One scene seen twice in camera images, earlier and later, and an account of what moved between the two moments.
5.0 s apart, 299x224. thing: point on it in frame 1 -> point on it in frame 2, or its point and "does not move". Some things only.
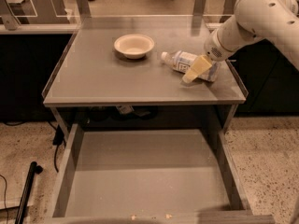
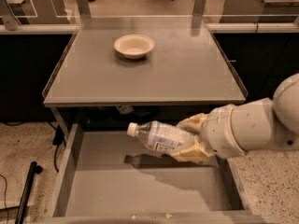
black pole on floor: (34, 169) does not move
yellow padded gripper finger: (199, 65) -> (193, 154)
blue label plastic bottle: (184, 61) -> (161, 135)
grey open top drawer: (131, 175) does not move
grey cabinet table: (90, 72) does not move
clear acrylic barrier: (40, 7) does not move
